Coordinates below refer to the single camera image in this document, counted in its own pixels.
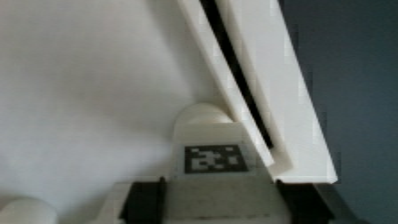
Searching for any white leg with tag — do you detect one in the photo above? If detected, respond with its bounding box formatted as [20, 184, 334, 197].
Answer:
[166, 103, 290, 224]

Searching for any white square tabletop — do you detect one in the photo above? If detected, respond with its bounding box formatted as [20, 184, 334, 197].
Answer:
[0, 0, 217, 224]

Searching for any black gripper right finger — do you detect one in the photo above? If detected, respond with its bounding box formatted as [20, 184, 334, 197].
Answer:
[276, 181, 356, 224]

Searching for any white U-shaped obstacle fence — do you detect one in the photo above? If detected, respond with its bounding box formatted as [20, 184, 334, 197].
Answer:
[215, 0, 340, 185]

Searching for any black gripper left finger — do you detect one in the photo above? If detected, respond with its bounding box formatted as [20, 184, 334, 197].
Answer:
[119, 177, 167, 224]

